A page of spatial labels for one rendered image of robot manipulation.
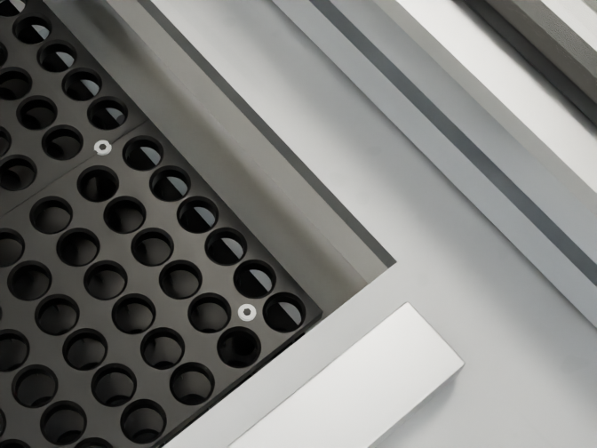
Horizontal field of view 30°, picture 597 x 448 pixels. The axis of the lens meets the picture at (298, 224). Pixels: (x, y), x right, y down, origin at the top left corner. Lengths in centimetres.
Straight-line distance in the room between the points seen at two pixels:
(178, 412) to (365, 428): 8
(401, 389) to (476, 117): 7
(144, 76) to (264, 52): 13
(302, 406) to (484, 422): 5
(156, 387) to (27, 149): 9
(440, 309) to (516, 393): 3
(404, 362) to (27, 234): 13
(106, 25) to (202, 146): 7
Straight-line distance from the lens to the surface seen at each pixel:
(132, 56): 46
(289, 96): 33
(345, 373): 28
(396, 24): 29
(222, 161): 44
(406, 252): 31
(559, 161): 28
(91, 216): 36
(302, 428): 27
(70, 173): 36
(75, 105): 38
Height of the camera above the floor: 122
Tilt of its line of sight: 64 degrees down
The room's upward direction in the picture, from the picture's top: 11 degrees clockwise
